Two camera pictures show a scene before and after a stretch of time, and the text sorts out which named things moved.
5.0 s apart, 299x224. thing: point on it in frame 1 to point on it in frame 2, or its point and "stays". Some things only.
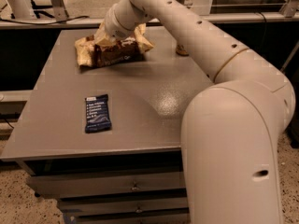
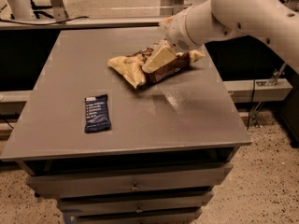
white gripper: [112, 29] to [177, 34]
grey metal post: [60, 12] stays
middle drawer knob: [138, 210] stays
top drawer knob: [135, 188] stays
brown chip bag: [104, 49] to [131, 66]
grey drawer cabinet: [106, 142] stays
